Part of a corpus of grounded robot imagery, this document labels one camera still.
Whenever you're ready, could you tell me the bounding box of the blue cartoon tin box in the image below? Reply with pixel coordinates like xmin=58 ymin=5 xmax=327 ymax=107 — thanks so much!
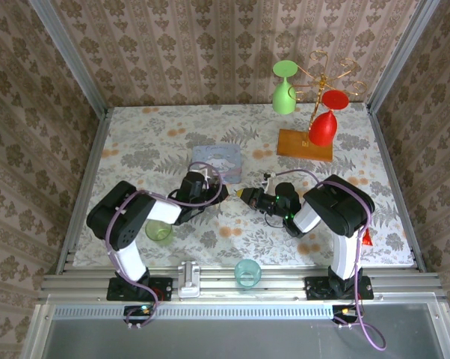
xmin=191 ymin=144 xmax=243 ymax=186

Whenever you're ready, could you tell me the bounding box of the green plastic cup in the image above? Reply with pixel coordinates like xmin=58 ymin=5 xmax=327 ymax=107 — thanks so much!
xmin=145 ymin=218 xmax=173 ymax=247

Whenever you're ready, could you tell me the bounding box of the floral tablecloth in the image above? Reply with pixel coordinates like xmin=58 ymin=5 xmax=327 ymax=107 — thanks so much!
xmin=73 ymin=104 xmax=415 ymax=269

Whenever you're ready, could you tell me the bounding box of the teal glass cup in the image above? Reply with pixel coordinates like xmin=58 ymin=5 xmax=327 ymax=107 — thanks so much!
xmin=234 ymin=259 xmax=262 ymax=291

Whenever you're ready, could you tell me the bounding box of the red wine glass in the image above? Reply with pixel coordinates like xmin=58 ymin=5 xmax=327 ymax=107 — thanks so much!
xmin=307 ymin=89 xmax=350 ymax=147

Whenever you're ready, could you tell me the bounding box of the green wine glass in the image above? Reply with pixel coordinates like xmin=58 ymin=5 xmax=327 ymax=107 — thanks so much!
xmin=271 ymin=59 xmax=299 ymax=115

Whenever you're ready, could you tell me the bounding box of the small black connector board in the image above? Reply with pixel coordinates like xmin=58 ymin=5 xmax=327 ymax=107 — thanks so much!
xmin=332 ymin=304 xmax=361 ymax=325
xmin=123 ymin=304 xmax=155 ymax=325

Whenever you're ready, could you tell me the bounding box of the grey metal panel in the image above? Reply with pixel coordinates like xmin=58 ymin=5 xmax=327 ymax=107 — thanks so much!
xmin=41 ymin=317 xmax=441 ymax=359

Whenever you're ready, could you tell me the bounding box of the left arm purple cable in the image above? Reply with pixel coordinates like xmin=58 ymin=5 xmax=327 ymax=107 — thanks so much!
xmin=107 ymin=161 xmax=226 ymax=329

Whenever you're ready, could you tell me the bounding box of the gold wire rack wooden base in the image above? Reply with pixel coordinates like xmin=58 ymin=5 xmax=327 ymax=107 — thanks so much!
xmin=277 ymin=50 xmax=368 ymax=162

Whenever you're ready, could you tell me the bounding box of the white latch bracket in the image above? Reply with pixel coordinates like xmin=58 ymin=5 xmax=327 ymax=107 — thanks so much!
xmin=177 ymin=260 xmax=202 ymax=299

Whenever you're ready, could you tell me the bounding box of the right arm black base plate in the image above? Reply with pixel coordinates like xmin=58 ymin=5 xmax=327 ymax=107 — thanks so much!
xmin=305 ymin=275 xmax=375 ymax=301

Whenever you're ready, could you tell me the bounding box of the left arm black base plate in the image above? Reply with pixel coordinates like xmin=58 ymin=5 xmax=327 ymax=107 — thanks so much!
xmin=106 ymin=277 xmax=173 ymax=301

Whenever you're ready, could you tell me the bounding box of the grey slotted cable duct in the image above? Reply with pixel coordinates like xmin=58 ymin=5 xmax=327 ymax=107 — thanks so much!
xmin=52 ymin=304 xmax=334 ymax=319

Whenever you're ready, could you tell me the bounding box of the aluminium frame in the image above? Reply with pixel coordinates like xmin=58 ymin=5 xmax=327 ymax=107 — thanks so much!
xmin=21 ymin=0 xmax=450 ymax=359

